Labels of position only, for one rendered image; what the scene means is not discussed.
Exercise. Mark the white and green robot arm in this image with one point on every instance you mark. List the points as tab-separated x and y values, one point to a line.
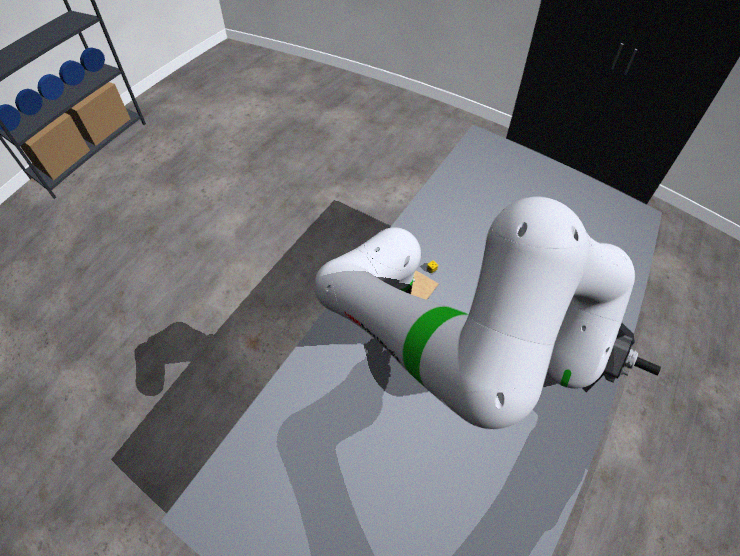
489	366

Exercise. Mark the tan square mat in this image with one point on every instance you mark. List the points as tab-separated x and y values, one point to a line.
423	286

